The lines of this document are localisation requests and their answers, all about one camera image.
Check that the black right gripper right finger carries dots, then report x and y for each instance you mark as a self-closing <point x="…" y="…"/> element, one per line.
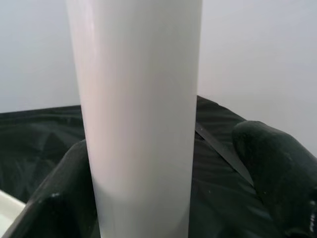
<point x="284" y="173"/>

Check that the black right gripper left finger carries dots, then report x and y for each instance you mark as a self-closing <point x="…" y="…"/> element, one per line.
<point x="64" y="198"/>

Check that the white plastic children table top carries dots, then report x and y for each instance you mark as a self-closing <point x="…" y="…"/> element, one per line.
<point x="10" y="210"/>

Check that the white plastic table leg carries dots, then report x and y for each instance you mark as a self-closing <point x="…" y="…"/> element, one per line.
<point x="136" y="99"/>

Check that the black tablecloth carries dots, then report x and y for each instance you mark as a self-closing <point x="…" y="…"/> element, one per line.
<point x="218" y="198"/>

